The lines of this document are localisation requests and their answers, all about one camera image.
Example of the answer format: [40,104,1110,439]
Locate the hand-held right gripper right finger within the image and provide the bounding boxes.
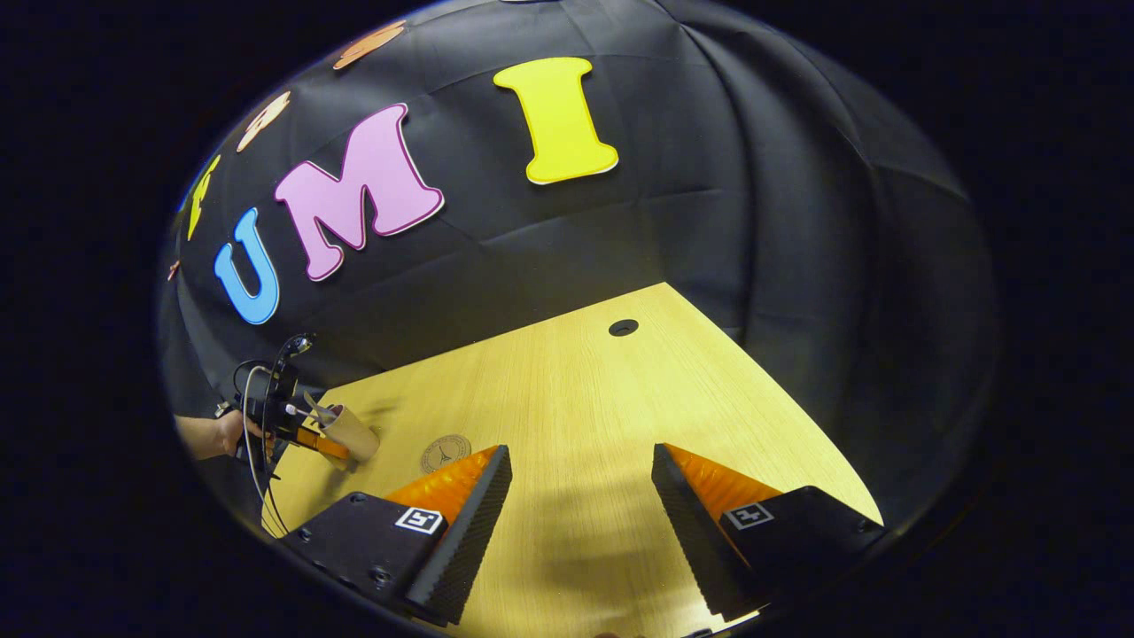
[652,443,887,623]

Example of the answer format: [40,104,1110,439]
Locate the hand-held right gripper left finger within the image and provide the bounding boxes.
[283,445,513,626]

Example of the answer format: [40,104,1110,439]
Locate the beige cup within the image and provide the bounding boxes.
[319,403,382,467]

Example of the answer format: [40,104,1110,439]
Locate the round brown coaster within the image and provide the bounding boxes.
[421,434,473,476]

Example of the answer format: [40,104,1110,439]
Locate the yellow wooden desktop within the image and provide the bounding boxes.
[261,282,884,638]

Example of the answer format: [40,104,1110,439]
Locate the black backdrop cloth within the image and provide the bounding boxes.
[158,0,998,541]

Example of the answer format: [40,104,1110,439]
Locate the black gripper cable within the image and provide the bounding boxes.
[233,359,293,538]

